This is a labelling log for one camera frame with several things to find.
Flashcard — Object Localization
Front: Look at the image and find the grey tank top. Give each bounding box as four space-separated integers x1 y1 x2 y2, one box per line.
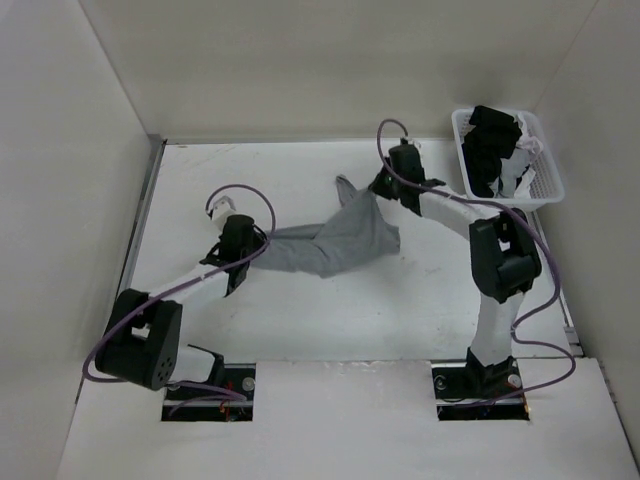
252 175 401 279

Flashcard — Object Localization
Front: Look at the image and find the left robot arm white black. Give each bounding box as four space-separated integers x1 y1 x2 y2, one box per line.
90 214 267 399

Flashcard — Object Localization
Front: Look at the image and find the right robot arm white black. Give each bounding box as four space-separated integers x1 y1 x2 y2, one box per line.
370 139 541 402

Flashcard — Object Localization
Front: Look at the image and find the black tank top in basket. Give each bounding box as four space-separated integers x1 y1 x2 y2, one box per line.
462 105 522 198

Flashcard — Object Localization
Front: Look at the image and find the white tank top in basket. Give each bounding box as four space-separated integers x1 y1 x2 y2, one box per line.
489 113 544 199

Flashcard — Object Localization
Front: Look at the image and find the white perforated plastic basket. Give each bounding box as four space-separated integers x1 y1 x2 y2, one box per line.
451 107 565 212

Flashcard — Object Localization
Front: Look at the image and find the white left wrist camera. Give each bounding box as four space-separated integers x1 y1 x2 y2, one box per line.
205 196 237 228

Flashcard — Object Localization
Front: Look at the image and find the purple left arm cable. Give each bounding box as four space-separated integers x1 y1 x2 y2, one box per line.
82 183 279 416

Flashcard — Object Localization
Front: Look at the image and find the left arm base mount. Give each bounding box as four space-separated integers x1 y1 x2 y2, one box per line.
161 362 256 423

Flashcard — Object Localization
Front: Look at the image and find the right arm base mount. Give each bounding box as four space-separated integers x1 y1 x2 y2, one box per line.
431 360 530 421

